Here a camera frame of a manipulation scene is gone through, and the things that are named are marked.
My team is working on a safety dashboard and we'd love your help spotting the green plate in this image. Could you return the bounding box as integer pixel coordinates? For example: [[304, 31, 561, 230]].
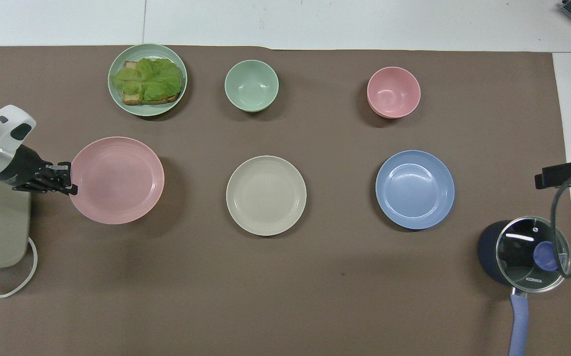
[[107, 44, 188, 117]]

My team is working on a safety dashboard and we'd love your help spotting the green lettuce leaf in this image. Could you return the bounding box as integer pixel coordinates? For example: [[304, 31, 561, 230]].
[[111, 57, 184, 101]]

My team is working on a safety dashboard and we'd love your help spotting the pink plate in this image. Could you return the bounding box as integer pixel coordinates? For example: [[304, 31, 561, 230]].
[[69, 136, 165, 225]]

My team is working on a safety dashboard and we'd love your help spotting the pink bowl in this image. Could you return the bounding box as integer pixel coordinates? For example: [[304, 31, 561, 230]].
[[367, 66, 422, 119]]

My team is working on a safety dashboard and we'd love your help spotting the white cable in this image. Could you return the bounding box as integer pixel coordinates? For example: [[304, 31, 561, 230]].
[[0, 236, 38, 299]]

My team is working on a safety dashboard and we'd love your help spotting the beige plate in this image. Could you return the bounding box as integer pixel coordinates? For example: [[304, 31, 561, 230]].
[[226, 155, 307, 237]]

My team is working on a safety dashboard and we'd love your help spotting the green bowl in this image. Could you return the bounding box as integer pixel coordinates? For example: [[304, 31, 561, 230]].
[[224, 59, 280, 113]]

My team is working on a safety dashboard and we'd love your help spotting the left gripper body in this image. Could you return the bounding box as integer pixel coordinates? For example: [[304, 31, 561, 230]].
[[0, 143, 52, 190]]

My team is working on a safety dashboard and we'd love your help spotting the glass pot lid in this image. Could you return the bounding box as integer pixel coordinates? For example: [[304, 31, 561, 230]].
[[495, 216, 571, 294]]

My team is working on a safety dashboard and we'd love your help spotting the dark blue pot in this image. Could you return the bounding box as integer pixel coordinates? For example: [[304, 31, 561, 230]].
[[477, 220, 530, 356]]

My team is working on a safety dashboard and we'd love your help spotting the blue plate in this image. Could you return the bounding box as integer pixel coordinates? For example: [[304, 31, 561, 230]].
[[375, 150, 456, 231]]

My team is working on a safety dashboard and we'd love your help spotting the toast slice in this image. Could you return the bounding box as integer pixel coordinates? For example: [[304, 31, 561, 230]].
[[122, 61, 182, 106]]

